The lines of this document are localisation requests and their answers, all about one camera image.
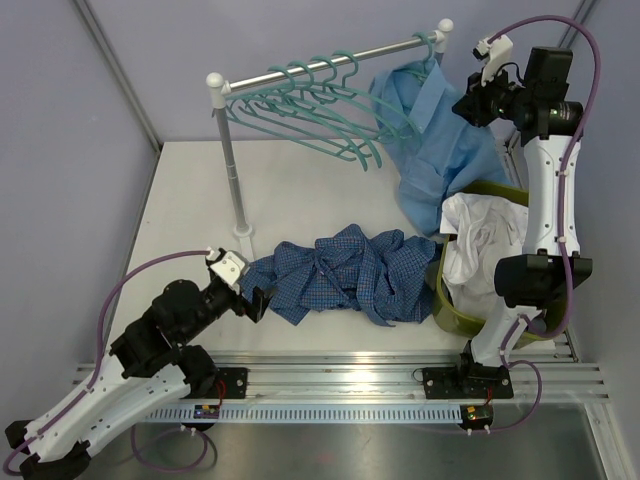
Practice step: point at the teal hanger of white shirt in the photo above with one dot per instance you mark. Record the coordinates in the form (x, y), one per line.
(285, 108)

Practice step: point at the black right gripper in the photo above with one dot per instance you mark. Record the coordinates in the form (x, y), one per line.
(470, 107)

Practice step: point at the light blue shirt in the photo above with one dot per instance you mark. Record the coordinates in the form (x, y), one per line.
(438, 153)

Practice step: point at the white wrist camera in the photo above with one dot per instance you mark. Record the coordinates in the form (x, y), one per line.
(493, 54)
(226, 266)

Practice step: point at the white slotted cable duct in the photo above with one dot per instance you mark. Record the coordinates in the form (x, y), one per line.
(309, 414)

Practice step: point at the teal hanger of checked shirt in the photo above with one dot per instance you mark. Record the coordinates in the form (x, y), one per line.
(327, 84)

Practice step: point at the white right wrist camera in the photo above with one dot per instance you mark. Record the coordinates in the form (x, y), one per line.
(493, 54)

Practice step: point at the dark blue checked shirt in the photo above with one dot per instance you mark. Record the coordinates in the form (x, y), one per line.
(383, 277)

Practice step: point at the white shirt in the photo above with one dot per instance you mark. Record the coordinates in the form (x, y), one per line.
(486, 229)

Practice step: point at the metal clothes rack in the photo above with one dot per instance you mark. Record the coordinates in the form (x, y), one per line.
(250, 103)

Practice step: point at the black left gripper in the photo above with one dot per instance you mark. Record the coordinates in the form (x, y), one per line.
(256, 308)

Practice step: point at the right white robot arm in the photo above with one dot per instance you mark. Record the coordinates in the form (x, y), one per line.
(535, 287)

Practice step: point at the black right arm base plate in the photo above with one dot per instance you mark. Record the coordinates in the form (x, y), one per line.
(456, 383)

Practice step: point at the teal hanger of grey shirt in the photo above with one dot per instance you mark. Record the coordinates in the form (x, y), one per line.
(300, 120)

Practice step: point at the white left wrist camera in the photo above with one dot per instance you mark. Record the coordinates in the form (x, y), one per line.
(226, 266)

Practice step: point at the aluminium mounting rail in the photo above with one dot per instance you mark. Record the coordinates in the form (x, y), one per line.
(395, 378)

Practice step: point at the green laundry basket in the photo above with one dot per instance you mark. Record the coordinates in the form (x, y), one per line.
(446, 316)

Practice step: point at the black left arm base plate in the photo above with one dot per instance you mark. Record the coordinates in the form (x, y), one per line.
(231, 382)

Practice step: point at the teal hanger of plaid shirt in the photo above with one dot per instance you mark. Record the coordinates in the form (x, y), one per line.
(320, 115)

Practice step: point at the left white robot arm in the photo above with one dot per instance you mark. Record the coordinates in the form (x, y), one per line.
(152, 363)

